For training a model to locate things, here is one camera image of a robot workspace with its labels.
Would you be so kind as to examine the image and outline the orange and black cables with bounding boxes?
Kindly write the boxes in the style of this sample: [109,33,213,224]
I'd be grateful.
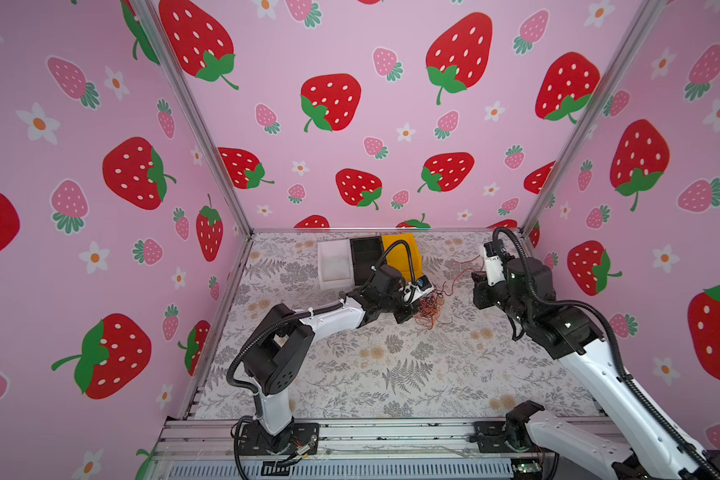
[410,281,451,330]

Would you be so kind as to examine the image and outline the red cable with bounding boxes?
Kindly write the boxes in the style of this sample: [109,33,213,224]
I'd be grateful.
[434,254,484,298]

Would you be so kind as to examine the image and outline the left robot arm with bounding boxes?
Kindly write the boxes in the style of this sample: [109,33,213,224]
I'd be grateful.
[226,239,434,444]

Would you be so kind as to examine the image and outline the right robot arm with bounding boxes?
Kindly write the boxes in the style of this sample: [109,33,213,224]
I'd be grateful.
[471,227,720,479]

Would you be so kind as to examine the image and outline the yellow plastic bin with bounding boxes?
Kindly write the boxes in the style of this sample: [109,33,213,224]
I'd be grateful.
[381,234,423,281]

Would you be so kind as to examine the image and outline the black plastic bin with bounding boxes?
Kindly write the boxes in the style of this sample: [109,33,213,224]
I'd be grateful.
[350,236,391,288]

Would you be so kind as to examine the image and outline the white plastic bin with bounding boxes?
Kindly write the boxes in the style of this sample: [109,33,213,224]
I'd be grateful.
[317,239,355,291]

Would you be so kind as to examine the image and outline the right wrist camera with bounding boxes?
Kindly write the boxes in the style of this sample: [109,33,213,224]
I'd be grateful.
[482,241,505,287]

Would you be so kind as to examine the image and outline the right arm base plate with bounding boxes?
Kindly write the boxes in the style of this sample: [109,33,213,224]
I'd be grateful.
[467,421,551,454]

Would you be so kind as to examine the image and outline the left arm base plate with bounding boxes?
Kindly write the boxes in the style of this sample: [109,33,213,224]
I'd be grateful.
[235,421,320,456]

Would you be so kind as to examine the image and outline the aluminium frame rail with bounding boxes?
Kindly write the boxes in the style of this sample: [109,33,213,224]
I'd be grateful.
[144,418,594,479]

